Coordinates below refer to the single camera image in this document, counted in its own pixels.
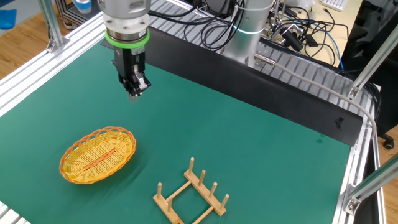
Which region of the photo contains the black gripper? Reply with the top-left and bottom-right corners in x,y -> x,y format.
111,46 -> 152,103

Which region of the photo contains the orange yellow woven basket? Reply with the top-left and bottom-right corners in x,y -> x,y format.
58,126 -> 137,185

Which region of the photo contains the wooden dish rack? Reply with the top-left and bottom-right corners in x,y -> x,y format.
152,157 -> 230,224

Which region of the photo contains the white bottle blue label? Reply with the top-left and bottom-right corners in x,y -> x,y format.
73,0 -> 93,14

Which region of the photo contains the green table mat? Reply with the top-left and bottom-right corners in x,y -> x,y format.
0,40 -> 352,224

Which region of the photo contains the white computer keyboard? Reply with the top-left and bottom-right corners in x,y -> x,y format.
322,0 -> 348,12

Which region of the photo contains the beige wooden desk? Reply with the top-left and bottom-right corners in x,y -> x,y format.
279,0 -> 363,68

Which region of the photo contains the black office chair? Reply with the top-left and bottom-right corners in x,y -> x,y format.
341,0 -> 398,150

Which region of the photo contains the black white striped frame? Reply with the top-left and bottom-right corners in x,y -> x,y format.
55,0 -> 103,30

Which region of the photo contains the aluminium frame post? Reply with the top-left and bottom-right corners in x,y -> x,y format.
348,23 -> 398,100
37,0 -> 71,53
343,161 -> 398,215

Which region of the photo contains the blue cable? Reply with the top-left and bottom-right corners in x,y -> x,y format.
279,14 -> 345,71

